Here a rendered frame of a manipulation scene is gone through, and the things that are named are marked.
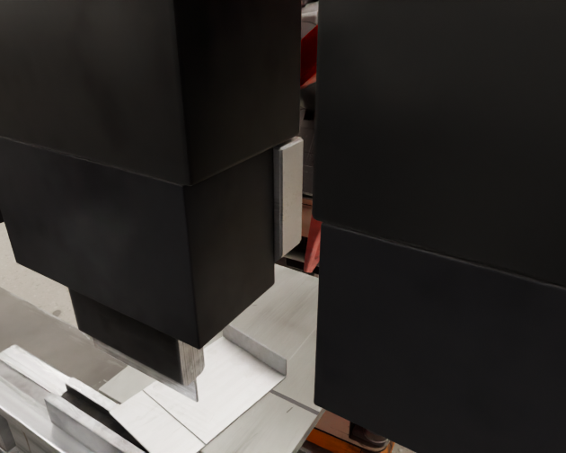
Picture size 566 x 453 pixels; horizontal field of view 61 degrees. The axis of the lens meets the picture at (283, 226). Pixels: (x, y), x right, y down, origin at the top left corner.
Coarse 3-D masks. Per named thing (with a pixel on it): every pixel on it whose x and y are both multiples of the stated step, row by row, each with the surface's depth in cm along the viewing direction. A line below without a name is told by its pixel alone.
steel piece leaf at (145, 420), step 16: (128, 400) 41; (144, 400) 41; (112, 416) 40; (128, 416) 40; (144, 416) 40; (160, 416) 40; (128, 432) 38; (144, 432) 38; (160, 432) 38; (176, 432) 38; (160, 448) 37; (176, 448) 37; (192, 448) 37
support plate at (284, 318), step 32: (288, 288) 57; (256, 320) 51; (288, 320) 51; (288, 352) 47; (128, 384) 43; (288, 384) 43; (256, 416) 40; (288, 416) 40; (320, 416) 41; (224, 448) 37; (256, 448) 37; (288, 448) 37
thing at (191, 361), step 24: (96, 312) 32; (96, 336) 33; (120, 336) 31; (144, 336) 30; (168, 336) 28; (120, 360) 34; (144, 360) 31; (168, 360) 29; (192, 360) 29; (168, 384) 32; (192, 384) 30
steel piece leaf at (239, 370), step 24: (240, 336) 46; (216, 360) 45; (240, 360) 45; (264, 360) 45; (216, 384) 43; (240, 384) 43; (264, 384) 43; (168, 408) 40; (192, 408) 40; (216, 408) 40; (240, 408) 40; (192, 432) 38; (216, 432) 38
